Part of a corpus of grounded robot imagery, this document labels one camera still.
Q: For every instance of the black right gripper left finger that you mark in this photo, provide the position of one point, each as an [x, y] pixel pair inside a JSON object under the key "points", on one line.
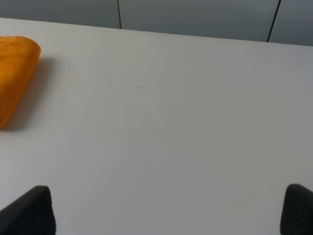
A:
{"points": [[30, 214]]}

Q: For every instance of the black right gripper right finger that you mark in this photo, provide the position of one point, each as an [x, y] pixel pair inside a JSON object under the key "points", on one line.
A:
{"points": [[297, 211]]}

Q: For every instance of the orange microfiber towel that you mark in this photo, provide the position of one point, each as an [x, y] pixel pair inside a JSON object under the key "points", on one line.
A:
{"points": [[18, 60]]}

